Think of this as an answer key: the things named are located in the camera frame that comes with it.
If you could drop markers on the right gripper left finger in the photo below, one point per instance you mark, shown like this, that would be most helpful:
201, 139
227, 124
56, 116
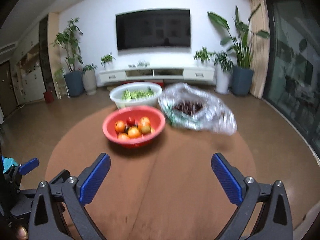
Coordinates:
77, 192

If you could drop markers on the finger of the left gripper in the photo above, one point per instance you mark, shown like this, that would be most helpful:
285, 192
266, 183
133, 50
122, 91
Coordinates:
60, 178
27, 167

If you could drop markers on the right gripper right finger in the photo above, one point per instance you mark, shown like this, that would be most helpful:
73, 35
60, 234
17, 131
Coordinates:
274, 220

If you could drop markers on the mandarin with stem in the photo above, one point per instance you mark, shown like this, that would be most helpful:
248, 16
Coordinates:
120, 126

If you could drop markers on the large orange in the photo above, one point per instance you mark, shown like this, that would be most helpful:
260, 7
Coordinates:
133, 132

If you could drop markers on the person's left hand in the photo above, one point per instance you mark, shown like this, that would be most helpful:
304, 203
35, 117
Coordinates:
21, 233

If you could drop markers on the red plastic colander bowl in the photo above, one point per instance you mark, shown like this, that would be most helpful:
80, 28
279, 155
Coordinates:
157, 123

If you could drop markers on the brown longan far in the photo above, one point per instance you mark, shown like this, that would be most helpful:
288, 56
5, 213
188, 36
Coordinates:
146, 129

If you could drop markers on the small orange in bowl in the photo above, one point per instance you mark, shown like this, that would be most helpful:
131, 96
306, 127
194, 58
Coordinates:
145, 121

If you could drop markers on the white potted plant left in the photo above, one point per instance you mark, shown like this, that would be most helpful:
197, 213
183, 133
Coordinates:
89, 79

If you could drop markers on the white plastic basin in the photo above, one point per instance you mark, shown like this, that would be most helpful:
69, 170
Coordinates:
136, 94

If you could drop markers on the small potted plant on cabinet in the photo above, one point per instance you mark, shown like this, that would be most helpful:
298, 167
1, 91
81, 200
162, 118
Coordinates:
107, 61

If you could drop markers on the blue potted plant left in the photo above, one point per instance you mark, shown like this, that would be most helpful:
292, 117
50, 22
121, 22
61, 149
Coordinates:
68, 40

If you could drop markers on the clear plastic bag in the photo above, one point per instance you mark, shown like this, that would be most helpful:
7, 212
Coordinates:
185, 106

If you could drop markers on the white TV cabinet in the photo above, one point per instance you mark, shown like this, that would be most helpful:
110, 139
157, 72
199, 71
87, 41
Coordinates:
202, 74

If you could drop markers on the bushy plant white pot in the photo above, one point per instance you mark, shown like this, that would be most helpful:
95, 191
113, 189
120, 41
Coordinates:
224, 67

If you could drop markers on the large leafy plant right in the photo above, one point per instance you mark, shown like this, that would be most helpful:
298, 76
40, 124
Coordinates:
241, 46

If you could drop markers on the small plant right cabinet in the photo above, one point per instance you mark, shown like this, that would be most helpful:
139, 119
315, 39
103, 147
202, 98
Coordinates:
203, 57

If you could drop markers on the beige curtain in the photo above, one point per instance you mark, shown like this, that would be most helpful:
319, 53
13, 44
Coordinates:
261, 47

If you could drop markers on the black wall television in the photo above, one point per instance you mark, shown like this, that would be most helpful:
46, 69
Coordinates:
153, 28

